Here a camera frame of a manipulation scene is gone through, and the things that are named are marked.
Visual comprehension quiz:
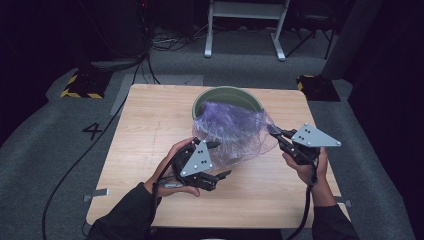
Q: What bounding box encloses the metal table bracket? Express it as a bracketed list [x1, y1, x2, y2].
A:
[83, 188, 110, 203]
[334, 196, 352, 208]

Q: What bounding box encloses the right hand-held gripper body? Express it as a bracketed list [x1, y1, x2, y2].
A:
[281, 123, 342, 166]

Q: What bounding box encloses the grey column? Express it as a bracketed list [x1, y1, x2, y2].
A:
[321, 0, 384, 81]

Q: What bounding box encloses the person's right hand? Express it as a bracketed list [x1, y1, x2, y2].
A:
[282, 146, 338, 208]

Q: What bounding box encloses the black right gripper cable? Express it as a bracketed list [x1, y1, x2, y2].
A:
[286, 156, 319, 240]

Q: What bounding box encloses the black chair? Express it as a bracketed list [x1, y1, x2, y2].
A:
[286, 0, 338, 61]

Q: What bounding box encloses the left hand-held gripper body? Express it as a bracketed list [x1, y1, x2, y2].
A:
[171, 137, 221, 192]

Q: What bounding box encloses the yellow-black striped stand base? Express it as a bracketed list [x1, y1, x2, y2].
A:
[60, 69, 113, 100]
[296, 74, 342, 103]

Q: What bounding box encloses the person's left hand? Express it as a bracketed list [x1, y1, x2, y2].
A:
[143, 137, 201, 198]

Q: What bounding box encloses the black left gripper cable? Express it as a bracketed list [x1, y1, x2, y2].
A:
[151, 159, 178, 211]

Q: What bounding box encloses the bundle of floor cables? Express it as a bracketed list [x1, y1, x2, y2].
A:
[149, 26, 208, 51]

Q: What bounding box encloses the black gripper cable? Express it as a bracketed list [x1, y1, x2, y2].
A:
[286, 156, 319, 240]
[151, 159, 178, 211]

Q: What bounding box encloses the purple plastic bag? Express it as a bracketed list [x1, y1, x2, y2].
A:
[192, 100, 284, 171]

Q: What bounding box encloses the black equipment cabinet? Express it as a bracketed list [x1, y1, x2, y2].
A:
[79, 0, 148, 64]

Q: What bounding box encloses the green round bin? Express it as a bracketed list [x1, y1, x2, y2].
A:
[191, 85, 264, 121]

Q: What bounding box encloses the long black floor cable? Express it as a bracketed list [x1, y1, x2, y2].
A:
[41, 53, 151, 240]

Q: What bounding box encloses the white metal stand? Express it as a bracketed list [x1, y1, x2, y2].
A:
[204, 0, 291, 62]

